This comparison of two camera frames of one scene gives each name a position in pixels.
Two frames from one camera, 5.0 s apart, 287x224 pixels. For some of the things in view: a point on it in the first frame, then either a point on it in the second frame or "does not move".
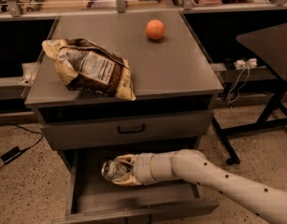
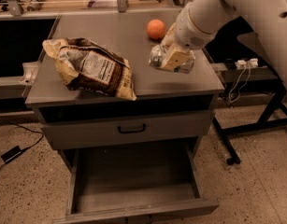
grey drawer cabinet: x=174 y=84 does not move
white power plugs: x=241 y=64 does not move
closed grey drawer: x=126 y=130 does not move
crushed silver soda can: x=111 y=169 to x=157 y=53
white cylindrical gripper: x=142 y=168 to x=187 y=34
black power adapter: x=11 y=154 does not move
